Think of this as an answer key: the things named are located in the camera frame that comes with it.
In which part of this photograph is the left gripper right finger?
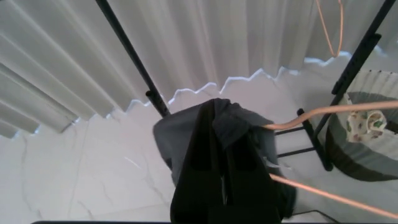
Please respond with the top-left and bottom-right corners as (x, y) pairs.
(224, 130), (287, 223)

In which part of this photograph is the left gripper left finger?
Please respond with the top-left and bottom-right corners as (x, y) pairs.
(169, 99), (226, 223)

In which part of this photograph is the dark grey long-sleeved shirt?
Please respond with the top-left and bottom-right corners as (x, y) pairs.
(152, 97), (298, 219)

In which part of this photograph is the cream printed garment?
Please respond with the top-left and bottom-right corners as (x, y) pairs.
(341, 93), (398, 147)

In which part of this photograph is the white laundry basket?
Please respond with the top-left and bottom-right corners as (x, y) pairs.
(324, 68), (398, 183)

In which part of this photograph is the black clothes rack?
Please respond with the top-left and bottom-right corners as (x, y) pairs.
(95, 0), (398, 172)

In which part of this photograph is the white curtain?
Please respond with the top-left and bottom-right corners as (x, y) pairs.
(0, 0), (398, 139)

